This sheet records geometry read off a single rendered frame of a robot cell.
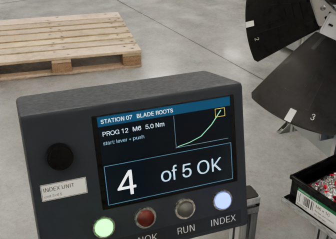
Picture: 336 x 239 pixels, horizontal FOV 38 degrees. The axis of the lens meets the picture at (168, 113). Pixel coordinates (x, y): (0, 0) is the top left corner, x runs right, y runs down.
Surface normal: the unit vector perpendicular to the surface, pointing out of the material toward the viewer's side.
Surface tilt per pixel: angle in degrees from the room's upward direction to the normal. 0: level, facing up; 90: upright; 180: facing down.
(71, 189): 75
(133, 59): 88
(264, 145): 0
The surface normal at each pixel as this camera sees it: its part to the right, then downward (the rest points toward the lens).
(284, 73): -0.37, -0.20
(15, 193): 0.00, -0.88
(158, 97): 0.27, -0.18
